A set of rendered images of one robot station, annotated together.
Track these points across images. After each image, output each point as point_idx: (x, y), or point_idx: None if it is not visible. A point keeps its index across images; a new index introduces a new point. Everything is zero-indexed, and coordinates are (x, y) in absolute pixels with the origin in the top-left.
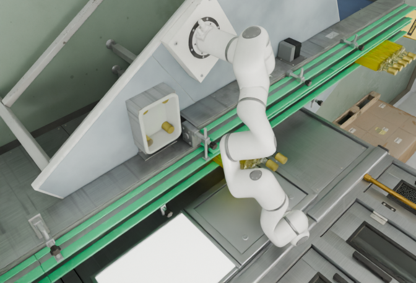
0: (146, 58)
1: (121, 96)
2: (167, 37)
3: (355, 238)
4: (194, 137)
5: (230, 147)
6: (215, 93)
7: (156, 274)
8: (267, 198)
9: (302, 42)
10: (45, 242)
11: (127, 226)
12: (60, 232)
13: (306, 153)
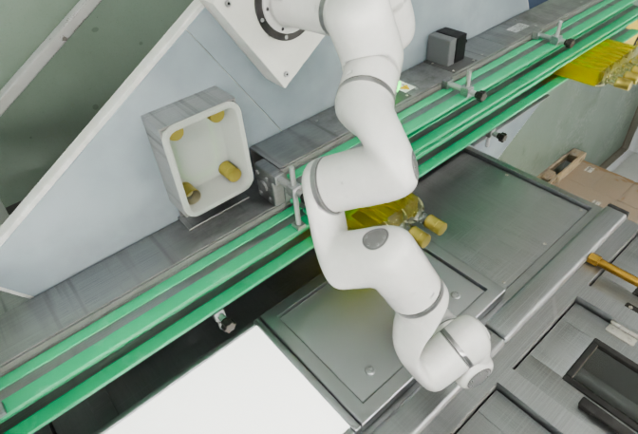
0: (176, 35)
1: (132, 107)
2: None
3: (581, 371)
4: (276, 188)
5: (322, 182)
6: (317, 116)
7: None
8: (403, 289)
9: (468, 39)
10: None
11: (148, 349)
12: (10, 362)
13: (481, 220)
